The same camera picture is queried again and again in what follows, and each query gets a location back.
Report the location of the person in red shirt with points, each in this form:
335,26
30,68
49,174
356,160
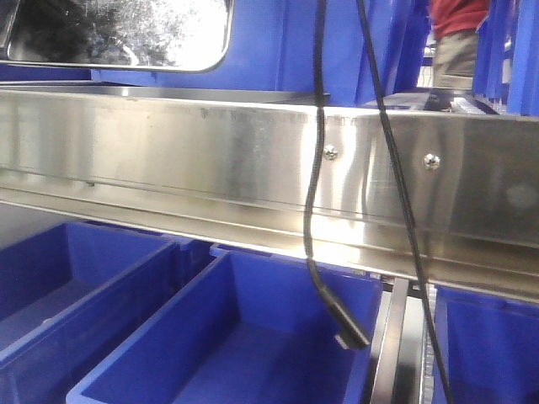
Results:
456,24

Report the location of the upper right blue bin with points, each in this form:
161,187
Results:
398,31

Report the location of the right rail screw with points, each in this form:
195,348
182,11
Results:
431,162

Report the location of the silver metal tray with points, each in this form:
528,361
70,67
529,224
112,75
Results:
162,36

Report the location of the far left lower blue bin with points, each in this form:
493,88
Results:
69,296

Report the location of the left rail screw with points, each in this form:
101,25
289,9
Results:
330,153

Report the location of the steel roller track divider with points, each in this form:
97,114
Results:
401,364

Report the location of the lower right blue bin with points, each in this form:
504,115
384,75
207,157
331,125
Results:
489,345

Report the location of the blue bin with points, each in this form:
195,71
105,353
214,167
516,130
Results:
489,345
270,49
69,296
398,31
248,329

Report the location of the upper left blue bin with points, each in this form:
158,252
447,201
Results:
270,49

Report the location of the stainless steel shelf rail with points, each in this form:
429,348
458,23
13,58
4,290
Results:
238,173

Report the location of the rail screw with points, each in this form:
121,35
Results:
431,162
330,153

